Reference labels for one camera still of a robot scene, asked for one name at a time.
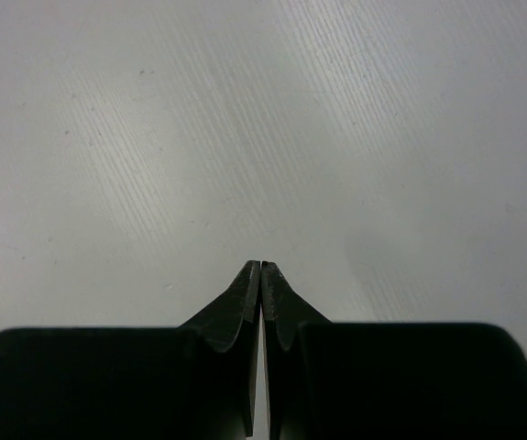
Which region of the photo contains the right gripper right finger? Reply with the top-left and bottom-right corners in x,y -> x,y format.
260,262 -> 527,439

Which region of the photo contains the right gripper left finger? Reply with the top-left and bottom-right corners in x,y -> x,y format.
0,260 -> 260,439

